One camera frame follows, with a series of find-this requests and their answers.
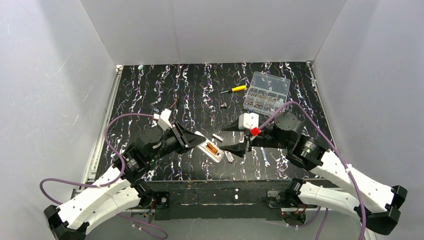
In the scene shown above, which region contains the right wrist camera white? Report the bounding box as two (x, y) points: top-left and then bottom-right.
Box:
(237, 112), (261, 136)

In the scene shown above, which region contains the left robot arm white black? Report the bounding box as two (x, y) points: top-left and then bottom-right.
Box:
(43, 123), (206, 240)

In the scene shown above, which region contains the white remote control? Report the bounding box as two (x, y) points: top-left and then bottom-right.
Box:
(194, 131), (225, 163)

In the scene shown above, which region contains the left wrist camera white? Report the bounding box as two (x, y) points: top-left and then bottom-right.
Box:
(153, 108), (172, 131)

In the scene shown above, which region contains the yellow handled screwdriver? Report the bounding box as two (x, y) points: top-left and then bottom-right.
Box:
(220, 85), (247, 94)

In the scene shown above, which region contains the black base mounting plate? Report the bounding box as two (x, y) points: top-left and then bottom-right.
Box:
(148, 180), (303, 221)

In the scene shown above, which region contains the clear plastic screw box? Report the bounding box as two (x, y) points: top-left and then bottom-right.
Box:
(243, 71), (291, 116)

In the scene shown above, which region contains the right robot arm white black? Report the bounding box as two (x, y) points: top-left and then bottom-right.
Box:
(223, 112), (408, 236)

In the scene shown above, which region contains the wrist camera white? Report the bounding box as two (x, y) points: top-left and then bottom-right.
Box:
(153, 108), (172, 131)
(237, 112), (261, 136)

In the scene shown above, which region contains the orange battery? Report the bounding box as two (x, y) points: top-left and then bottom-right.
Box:
(206, 142), (219, 156)

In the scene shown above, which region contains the silver open-end wrench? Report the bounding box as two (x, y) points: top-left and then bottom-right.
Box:
(260, 147), (270, 168)

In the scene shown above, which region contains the aluminium frame rail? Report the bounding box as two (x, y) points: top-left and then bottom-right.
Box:
(61, 65), (124, 240)

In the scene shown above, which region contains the remote battery cover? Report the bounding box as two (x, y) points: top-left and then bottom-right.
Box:
(224, 151), (234, 163)

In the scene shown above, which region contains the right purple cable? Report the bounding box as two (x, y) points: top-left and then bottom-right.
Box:
(258, 100), (368, 240)

